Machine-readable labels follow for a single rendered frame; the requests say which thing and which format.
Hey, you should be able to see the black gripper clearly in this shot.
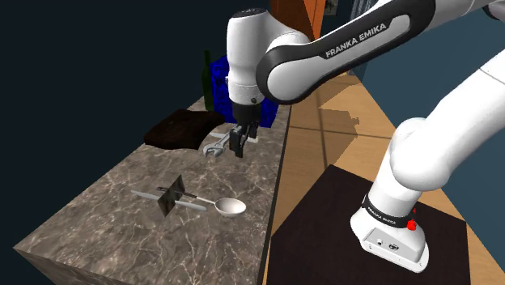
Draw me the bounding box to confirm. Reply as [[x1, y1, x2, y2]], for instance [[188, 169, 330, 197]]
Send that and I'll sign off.
[[229, 100, 262, 159]]

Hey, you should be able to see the silver wrench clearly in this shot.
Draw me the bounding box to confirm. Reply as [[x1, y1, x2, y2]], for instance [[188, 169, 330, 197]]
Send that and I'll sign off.
[[202, 131, 238, 160]]

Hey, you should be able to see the blue box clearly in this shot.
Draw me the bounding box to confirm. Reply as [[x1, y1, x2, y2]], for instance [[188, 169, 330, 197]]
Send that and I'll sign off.
[[210, 54, 279, 129]]

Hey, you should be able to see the dark green bottle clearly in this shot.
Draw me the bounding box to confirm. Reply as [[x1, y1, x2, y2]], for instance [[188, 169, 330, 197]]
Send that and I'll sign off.
[[201, 49, 216, 113]]

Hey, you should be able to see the dark brown bread loaf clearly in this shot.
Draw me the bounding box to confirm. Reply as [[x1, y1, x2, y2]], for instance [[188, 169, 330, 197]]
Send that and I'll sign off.
[[142, 108, 227, 151]]

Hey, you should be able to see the dark grey square plate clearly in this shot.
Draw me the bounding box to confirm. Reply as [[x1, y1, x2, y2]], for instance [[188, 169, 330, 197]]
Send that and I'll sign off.
[[156, 173, 187, 219]]

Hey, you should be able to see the dark robot stand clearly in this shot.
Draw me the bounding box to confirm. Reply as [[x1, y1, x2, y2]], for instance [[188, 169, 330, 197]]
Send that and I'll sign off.
[[265, 164, 473, 285]]

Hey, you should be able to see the orange door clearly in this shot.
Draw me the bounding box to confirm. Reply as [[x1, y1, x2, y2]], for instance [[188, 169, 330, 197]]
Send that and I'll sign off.
[[269, 0, 328, 41]]

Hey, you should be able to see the silver spoon with dark handle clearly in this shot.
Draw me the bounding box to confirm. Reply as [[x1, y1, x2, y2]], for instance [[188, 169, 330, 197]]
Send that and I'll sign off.
[[156, 185, 248, 219]]

